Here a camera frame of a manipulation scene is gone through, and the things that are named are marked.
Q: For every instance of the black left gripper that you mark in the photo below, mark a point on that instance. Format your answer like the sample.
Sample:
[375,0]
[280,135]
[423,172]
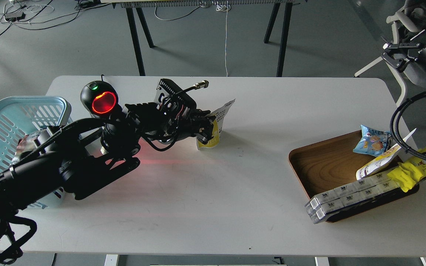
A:
[180,116]

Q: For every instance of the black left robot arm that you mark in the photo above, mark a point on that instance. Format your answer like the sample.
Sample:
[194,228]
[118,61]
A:
[91,153]

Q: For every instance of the blue snack bag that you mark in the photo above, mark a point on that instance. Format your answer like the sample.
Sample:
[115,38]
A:
[373,142]

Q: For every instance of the yellow cartoon snack bag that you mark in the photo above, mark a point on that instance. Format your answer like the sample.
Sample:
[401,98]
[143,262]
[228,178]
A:
[409,173]

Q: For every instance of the long white snack box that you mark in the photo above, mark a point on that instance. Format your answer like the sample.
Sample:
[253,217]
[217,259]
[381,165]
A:
[352,198]

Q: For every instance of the snack packets in basket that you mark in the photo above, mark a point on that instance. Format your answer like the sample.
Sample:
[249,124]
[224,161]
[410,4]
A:
[29,143]

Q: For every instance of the light blue plastic basket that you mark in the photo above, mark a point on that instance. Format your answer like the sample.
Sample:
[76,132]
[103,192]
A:
[6,125]

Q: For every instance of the black barcode scanner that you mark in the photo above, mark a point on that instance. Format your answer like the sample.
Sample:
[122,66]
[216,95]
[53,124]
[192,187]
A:
[100,99]

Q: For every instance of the brown wooden tray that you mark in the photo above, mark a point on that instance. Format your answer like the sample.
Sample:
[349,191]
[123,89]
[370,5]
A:
[332,163]

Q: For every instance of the black power adapter on floor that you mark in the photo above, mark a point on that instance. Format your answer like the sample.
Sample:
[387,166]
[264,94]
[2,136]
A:
[14,16]

